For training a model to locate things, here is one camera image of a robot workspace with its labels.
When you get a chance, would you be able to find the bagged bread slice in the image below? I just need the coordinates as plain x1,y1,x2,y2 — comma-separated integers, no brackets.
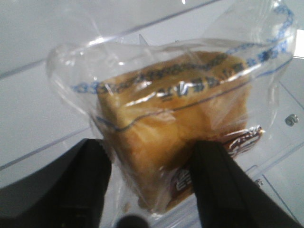
47,0,296,214

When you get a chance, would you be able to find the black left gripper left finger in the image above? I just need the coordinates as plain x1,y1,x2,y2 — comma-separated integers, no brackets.
0,139,111,228

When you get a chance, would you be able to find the clear acrylic left shelf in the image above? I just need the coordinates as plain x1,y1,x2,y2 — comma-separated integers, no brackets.
0,0,304,222

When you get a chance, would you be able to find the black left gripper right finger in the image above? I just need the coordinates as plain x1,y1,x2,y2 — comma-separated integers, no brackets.
190,141,301,228

